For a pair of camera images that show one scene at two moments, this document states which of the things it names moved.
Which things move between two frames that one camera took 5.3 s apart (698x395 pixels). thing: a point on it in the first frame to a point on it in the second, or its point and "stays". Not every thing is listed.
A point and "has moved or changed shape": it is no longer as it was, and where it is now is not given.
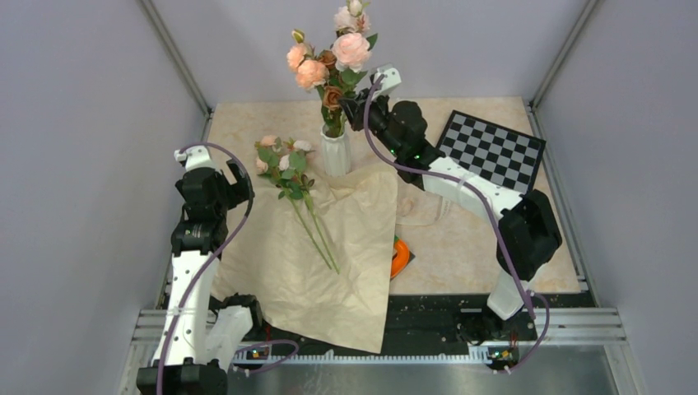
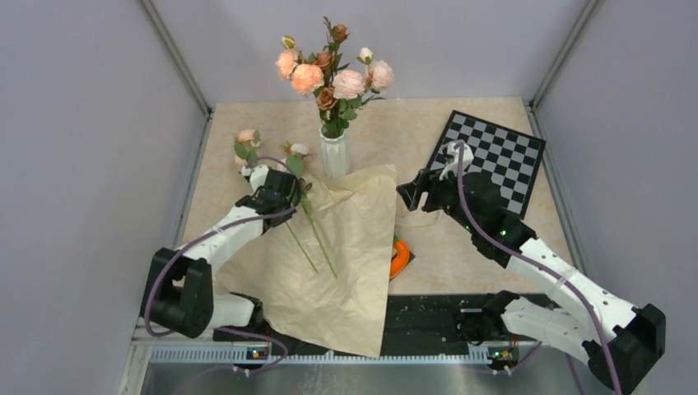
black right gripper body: [379, 118] to [444, 194]
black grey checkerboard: [509, 157] stays
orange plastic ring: [399, 262] stays
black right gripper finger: [354, 108] to [414, 193]
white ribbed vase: [336, 152] stays
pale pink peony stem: [351, 48] has moved or changed shape
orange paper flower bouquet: [313, 252] stays
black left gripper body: [231, 193] to [285, 217]
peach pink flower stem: [312, 72] has moved or changed shape
